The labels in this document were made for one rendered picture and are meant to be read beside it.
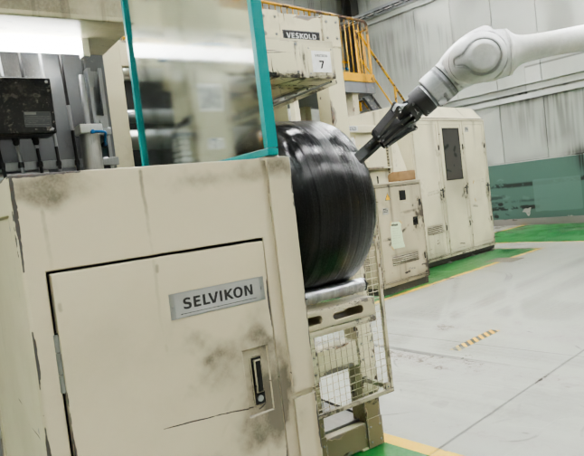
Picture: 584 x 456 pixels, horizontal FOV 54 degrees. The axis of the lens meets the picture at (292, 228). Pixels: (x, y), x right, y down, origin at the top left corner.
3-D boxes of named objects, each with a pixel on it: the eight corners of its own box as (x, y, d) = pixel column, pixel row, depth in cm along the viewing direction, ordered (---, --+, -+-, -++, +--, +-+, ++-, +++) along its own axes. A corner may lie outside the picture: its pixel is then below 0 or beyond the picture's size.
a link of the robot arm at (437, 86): (462, 99, 145) (443, 115, 146) (441, 78, 150) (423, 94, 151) (451, 80, 138) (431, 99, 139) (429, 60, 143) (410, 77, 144)
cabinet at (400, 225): (386, 297, 630) (373, 184, 623) (346, 294, 673) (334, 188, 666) (433, 281, 691) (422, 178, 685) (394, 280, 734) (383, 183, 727)
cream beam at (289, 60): (193, 75, 187) (188, 30, 187) (164, 91, 208) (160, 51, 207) (338, 79, 221) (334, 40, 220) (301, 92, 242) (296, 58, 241)
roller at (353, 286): (277, 314, 164) (276, 298, 164) (268, 312, 168) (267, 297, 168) (369, 291, 183) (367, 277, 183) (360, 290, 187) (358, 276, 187)
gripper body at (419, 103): (431, 96, 140) (401, 122, 142) (442, 112, 147) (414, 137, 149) (413, 79, 144) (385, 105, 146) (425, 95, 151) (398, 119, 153)
